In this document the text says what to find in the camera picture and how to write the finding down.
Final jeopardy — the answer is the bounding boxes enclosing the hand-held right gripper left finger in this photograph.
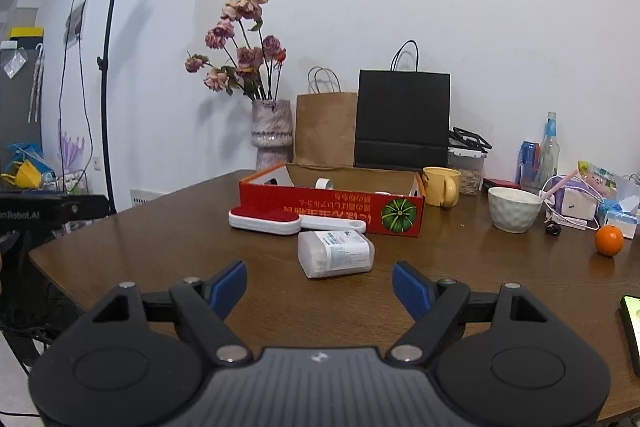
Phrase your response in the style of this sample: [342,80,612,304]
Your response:
[90,260,253,367]

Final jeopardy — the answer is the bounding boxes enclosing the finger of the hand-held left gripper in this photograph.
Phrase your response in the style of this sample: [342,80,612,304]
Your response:
[60,193,110,224]

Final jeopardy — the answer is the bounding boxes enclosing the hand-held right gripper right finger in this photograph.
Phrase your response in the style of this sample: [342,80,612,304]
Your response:
[387,261,548,367]

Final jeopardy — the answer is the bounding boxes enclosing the white lint brush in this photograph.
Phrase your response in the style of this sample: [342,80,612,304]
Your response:
[228,207,374,236]

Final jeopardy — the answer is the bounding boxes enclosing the white pill bottle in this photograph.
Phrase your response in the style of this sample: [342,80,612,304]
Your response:
[297,230,376,279]

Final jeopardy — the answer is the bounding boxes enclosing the red cardboard box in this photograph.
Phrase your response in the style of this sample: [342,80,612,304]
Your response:
[238,163,426,239]

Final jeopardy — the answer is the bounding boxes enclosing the blue and yellow clutter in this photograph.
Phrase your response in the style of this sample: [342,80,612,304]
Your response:
[0,142,56,192]

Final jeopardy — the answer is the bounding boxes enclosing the purple plastic hangers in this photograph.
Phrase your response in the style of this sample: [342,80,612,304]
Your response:
[57,119,87,178]

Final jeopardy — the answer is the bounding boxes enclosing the yellow mug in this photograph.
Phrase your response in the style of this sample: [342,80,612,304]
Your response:
[422,167,462,208]

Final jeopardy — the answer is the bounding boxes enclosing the dark grey cabinet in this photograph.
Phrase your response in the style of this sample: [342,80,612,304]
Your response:
[0,27,46,178]

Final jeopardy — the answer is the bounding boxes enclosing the clear plastic food container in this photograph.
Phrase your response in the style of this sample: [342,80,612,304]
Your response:
[447,149,487,196]

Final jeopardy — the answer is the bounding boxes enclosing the white textured bowl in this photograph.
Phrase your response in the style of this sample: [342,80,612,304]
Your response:
[488,187,543,234]

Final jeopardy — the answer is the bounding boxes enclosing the white hanging tongs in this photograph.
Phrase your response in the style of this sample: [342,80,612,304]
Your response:
[29,44,46,122]

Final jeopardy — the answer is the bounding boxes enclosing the dark red flat box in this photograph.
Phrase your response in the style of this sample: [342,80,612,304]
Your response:
[482,178,518,194]

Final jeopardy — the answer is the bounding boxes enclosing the black folded frames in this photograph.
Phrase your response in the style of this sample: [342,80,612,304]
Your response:
[448,126,493,152]

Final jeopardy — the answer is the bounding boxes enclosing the speckled ceramic vase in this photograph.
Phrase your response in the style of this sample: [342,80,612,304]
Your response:
[251,99,293,170]

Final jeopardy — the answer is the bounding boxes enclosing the blue red soda can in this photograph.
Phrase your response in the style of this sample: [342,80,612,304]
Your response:
[520,140,542,192]

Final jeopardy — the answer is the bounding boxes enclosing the black paper bag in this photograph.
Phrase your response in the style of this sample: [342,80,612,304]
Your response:
[354,40,451,170]

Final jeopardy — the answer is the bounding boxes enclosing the brown paper bag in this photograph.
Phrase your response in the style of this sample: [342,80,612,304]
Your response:
[295,67,359,168]

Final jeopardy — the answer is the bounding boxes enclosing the grey light power adapter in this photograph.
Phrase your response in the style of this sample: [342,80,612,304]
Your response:
[64,2,87,45]

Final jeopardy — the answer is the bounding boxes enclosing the small white box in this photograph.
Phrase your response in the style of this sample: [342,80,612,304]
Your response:
[560,187,598,218]

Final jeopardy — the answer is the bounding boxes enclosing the clear glass bottle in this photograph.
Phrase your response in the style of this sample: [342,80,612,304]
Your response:
[539,112,560,190]

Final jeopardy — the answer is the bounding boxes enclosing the orange fruit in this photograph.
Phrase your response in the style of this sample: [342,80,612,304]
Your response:
[595,225,625,257]

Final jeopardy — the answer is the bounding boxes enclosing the colourful snack packet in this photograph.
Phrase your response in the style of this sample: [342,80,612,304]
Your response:
[579,162,618,188]

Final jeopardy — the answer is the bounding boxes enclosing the blue tissue pack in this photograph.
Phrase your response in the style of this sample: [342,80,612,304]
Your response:
[602,202,640,239]

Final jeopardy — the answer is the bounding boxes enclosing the dried pink flowers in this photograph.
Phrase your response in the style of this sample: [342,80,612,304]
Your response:
[185,0,287,102]

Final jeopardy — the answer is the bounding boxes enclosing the smartphone with lit screen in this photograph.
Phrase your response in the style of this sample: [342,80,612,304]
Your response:
[620,294,640,378]

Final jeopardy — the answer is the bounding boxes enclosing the clear plastic bag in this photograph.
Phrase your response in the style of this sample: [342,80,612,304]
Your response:
[615,174,640,208]

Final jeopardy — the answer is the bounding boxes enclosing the white wall vent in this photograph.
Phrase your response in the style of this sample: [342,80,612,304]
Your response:
[131,189,168,208]

